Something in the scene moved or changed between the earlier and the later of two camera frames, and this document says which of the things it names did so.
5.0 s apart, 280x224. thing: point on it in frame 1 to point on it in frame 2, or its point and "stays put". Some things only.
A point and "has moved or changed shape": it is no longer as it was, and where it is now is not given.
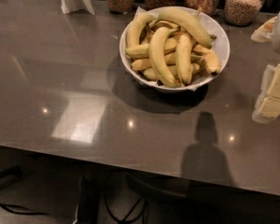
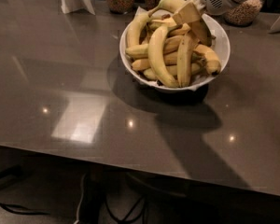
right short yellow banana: (210, 58) stays put
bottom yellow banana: (152, 74) stays put
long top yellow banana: (191, 22) has moved or changed shape
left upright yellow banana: (134, 29) stays put
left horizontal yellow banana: (141, 50) stays put
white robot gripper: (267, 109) to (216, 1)
